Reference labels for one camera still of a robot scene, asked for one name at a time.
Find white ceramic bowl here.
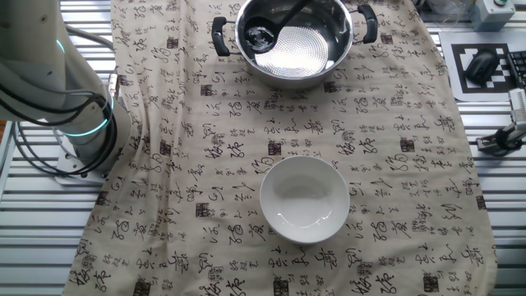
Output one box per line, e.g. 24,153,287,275
259,155,351,246

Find small grey camera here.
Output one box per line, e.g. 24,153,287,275
508,87,526,124

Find black keyboard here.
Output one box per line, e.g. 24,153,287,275
505,49,526,90

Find thick grey cable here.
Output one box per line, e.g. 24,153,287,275
64,24,115,51

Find black white marker board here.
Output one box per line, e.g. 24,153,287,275
438,30,526,103

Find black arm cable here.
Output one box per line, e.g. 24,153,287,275
0,81,120,177

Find steel pot with black handles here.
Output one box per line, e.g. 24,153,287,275
211,0,379,90

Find grey box with green button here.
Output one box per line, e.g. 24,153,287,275
468,0,517,33

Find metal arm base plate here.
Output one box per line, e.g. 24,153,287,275
54,139,114,187

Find beige calligraphy tablecloth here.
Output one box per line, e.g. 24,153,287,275
61,0,498,296

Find camera ball mount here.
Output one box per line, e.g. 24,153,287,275
476,121,526,157

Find black computer mouse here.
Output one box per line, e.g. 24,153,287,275
464,48,501,86

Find clear plastic container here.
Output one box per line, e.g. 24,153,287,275
422,0,469,28

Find black ladle with red tip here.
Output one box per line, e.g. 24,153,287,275
243,0,313,55

